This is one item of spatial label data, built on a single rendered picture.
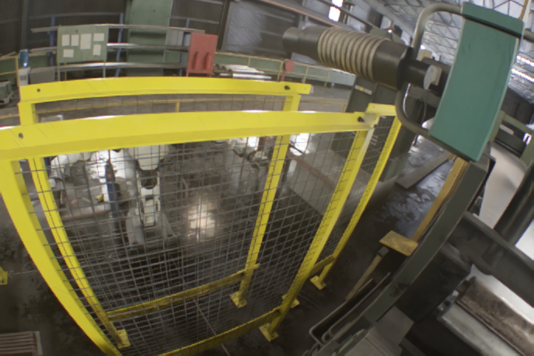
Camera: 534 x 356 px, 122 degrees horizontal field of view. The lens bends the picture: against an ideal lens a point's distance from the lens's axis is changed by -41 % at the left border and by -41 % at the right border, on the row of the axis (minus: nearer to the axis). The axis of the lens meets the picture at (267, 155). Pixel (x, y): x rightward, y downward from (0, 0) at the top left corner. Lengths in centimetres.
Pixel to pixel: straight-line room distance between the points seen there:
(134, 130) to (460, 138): 79
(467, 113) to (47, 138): 97
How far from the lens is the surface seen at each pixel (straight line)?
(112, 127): 54
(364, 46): 94
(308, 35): 112
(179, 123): 57
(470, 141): 73
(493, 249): 94
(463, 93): 73
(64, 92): 92
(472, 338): 115
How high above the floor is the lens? 203
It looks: 26 degrees down
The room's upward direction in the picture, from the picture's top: 13 degrees clockwise
